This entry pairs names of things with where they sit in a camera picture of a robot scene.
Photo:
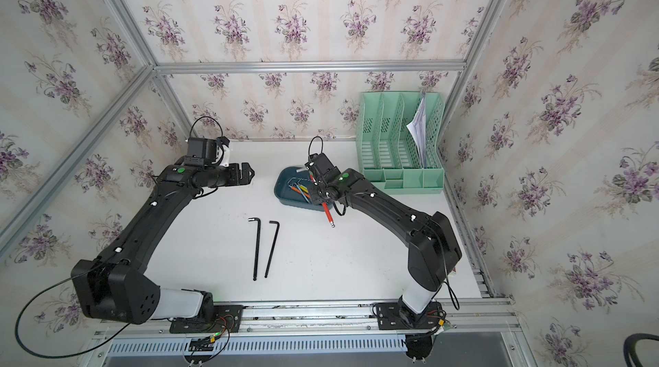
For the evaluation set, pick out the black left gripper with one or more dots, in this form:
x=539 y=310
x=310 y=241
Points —
x=233 y=176

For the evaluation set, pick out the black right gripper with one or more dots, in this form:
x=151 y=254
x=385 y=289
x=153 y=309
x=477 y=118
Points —
x=313 y=196

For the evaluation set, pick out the red hex key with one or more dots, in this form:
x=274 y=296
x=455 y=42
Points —
x=323 y=203

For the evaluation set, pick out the orange hex key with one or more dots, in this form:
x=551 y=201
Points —
x=299 y=191

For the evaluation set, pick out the long black hex key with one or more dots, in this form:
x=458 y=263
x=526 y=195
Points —
x=258 y=223

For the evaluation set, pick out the short black hex key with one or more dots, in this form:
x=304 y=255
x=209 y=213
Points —
x=277 y=224

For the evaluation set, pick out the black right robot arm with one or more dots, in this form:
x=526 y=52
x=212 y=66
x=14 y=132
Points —
x=433 y=249

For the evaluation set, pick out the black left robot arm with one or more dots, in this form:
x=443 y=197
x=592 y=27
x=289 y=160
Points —
x=113 y=286

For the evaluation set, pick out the teal plastic storage box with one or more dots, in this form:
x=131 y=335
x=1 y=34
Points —
x=294 y=175

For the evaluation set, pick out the green mesh file organizer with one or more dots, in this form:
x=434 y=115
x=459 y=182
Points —
x=387 y=154

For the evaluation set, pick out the papers in file organizer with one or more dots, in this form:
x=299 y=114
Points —
x=418 y=130

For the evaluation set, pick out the small circuit board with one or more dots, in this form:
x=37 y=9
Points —
x=202 y=345

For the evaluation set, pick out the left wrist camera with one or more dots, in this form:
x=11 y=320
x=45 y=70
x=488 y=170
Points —
x=202 y=152

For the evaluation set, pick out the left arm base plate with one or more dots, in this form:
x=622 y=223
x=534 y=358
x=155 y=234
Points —
x=215 y=321

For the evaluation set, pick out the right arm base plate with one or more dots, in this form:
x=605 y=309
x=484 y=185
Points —
x=397 y=316

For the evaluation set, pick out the aluminium rail frame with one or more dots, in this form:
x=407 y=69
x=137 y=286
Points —
x=324 y=327

